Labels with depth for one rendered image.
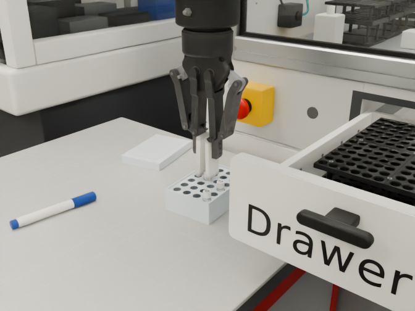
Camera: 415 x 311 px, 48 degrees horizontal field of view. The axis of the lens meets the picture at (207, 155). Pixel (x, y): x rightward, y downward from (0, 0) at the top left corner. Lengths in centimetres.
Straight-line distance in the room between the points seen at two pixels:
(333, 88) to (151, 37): 64
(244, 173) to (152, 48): 85
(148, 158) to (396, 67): 46
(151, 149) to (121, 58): 39
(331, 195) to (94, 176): 52
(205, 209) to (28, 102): 56
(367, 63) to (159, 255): 44
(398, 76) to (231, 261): 38
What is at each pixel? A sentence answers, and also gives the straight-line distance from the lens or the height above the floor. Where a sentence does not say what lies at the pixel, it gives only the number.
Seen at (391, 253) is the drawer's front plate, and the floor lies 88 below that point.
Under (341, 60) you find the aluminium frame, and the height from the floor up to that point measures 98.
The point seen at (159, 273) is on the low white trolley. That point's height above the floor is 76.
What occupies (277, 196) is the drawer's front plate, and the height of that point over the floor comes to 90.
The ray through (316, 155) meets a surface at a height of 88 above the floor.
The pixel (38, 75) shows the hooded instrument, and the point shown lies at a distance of 112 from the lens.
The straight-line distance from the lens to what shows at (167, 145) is 95.
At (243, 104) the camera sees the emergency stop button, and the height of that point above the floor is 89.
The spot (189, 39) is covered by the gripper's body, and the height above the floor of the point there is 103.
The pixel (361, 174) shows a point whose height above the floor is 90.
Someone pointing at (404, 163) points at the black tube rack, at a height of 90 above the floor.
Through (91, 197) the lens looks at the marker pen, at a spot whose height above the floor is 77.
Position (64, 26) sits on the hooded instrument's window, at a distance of 117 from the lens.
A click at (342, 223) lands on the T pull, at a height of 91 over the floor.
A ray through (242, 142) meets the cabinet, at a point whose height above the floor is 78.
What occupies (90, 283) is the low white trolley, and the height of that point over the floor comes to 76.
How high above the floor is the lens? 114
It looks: 24 degrees down
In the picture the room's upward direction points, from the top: straight up
